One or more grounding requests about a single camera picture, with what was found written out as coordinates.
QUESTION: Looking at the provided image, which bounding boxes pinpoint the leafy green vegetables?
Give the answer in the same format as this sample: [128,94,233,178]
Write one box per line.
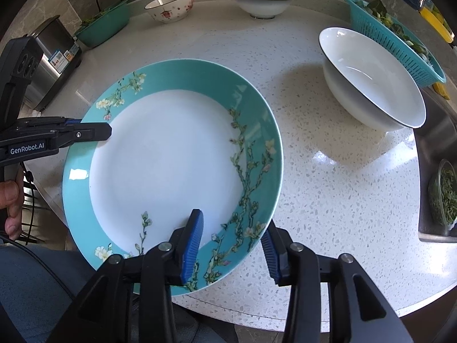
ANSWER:
[357,0,434,65]

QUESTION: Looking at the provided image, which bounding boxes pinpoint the large teal floral plate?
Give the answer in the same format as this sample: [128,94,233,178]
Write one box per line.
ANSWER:
[62,61,284,295]

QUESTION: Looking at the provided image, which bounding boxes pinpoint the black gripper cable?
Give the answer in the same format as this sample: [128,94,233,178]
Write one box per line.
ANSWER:
[0,234,77,301]

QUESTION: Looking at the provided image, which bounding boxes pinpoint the teal bowl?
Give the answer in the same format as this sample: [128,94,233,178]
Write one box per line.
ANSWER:
[75,0,130,48]

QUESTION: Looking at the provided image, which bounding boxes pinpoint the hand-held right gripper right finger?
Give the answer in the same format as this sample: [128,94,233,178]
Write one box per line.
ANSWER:
[260,219,415,343]

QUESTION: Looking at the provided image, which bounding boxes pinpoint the plain white bowl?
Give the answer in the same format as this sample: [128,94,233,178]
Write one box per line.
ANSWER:
[230,0,296,20]

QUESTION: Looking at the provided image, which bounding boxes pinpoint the person's left hand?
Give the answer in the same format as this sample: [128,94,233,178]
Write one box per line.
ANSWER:
[0,179,25,241]

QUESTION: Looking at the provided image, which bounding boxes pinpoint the clear glass bowl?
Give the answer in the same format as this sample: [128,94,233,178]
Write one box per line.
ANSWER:
[428,159,457,227]

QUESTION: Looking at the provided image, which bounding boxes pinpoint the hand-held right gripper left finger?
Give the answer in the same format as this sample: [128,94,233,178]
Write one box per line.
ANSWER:
[46,208,205,343]

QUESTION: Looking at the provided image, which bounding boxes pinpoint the green and yellow vegetable strips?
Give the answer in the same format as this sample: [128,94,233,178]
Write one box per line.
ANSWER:
[80,2,125,25]

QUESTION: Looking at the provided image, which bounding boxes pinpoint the yellow sponge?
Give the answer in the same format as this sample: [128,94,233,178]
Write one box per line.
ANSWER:
[433,81,451,100]

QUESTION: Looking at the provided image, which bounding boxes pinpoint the white floral bowl dark rim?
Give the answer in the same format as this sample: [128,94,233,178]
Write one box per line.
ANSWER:
[144,0,195,24]

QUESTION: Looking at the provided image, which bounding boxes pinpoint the steel sink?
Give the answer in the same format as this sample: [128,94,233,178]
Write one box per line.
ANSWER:
[413,93,457,244]

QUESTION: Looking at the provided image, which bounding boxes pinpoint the teal plastic colander basket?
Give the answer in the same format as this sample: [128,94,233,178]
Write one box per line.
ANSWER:
[344,0,447,88]

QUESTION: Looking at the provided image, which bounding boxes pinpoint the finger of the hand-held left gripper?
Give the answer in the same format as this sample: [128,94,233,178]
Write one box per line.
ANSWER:
[58,116,112,148]

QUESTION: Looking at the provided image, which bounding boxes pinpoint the yellow detergent bottle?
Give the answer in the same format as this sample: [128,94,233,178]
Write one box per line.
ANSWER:
[419,5,456,43]

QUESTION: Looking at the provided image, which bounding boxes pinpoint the chopped green vegetables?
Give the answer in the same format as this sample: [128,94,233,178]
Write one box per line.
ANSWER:
[434,171,457,222]

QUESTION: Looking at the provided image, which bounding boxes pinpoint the stainless steel pot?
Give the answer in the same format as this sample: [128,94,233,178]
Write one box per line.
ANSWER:
[21,16,83,111]

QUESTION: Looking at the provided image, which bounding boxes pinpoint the person's blue trousers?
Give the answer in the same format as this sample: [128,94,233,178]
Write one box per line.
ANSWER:
[0,243,93,343]

